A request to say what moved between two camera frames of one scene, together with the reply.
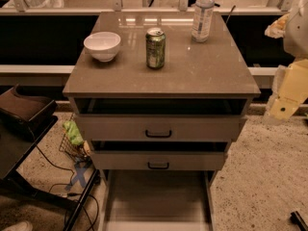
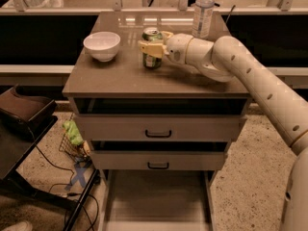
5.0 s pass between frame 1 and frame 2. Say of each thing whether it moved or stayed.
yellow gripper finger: moved
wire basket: stayed
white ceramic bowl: stayed
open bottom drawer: stayed
